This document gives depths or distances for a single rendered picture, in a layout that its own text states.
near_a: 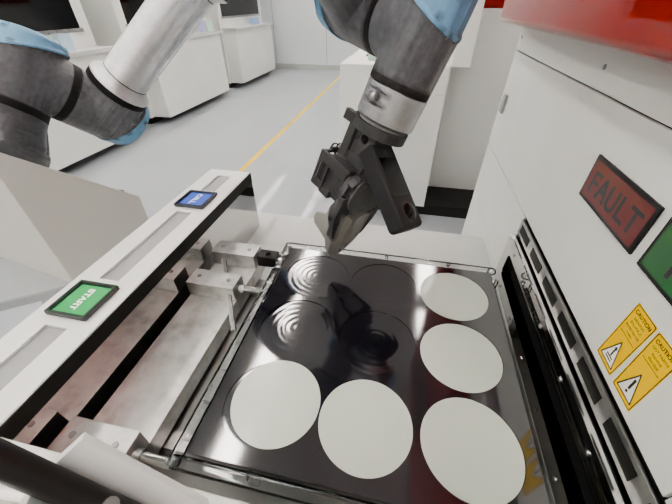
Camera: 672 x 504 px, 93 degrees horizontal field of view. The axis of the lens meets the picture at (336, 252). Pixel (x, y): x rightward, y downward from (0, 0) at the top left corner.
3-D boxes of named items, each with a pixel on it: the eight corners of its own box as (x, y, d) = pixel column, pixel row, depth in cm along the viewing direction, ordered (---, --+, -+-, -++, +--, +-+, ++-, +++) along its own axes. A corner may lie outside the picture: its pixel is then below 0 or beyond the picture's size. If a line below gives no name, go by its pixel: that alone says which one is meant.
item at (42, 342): (260, 225, 79) (250, 171, 70) (72, 487, 36) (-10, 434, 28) (224, 220, 80) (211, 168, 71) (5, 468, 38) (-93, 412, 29)
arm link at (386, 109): (438, 106, 39) (400, 96, 33) (419, 142, 41) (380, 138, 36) (395, 81, 42) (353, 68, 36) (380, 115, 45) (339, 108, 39)
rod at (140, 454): (179, 459, 33) (175, 454, 32) (171, 475, 31) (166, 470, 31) (139, 449, 33) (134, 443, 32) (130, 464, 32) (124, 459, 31)
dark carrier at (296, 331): (489, 275, 53) (490, 272, 53) (557, 547, 27) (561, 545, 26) (292, 250, 59) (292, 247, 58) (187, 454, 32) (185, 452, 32)
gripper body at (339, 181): (343, 183, 52) (374, 109, 45) (378, 214, 48) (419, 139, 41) (307, 185, 47) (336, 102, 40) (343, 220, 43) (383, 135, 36)
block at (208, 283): (245, 287, 53) (241, 273, 51) (235, 301, 51) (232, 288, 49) (201, 280, 54) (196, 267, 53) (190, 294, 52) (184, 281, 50)
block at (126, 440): (150, 442, 34) (139, 430, 33) (127, 478, 32) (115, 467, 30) (86, 426, 36) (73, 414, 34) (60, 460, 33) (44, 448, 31)
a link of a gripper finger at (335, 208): (340, 229, 49) (362, 180, 44) (347, 236, 48) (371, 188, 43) (317, 233, 46) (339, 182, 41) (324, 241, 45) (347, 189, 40)
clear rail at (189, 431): (294, 246, 60) (293, 240, 59) (178, 473, 31) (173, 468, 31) (287, 246, 61) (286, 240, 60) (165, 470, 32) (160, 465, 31)
